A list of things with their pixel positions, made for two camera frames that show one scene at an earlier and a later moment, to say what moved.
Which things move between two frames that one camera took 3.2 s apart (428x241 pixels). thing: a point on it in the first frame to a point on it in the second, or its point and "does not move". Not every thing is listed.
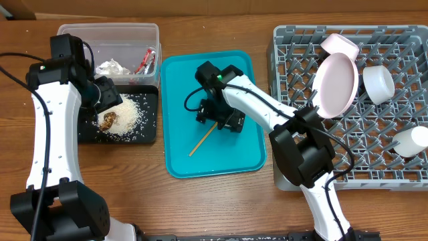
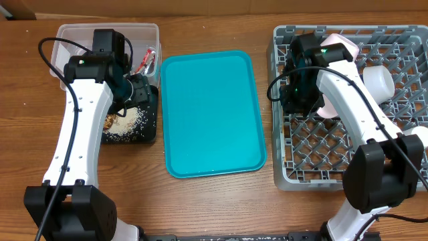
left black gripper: (111, 95) to (142, 88)
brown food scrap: (109, 118) does not move
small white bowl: (336, 43) does not move
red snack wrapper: (147, 64) does not move
